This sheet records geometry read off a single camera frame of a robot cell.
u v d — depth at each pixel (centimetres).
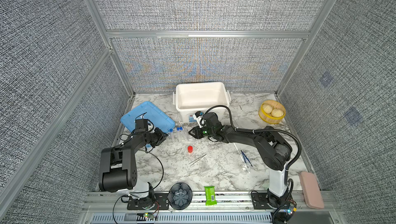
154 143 80
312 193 76
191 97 110
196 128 81
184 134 87
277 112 100
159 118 106
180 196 75
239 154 90
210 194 75
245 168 84
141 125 73
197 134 80
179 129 82
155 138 80
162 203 73
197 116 83
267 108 103
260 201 73
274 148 52
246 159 87
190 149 90
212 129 73
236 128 64
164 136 87
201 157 88
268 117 100
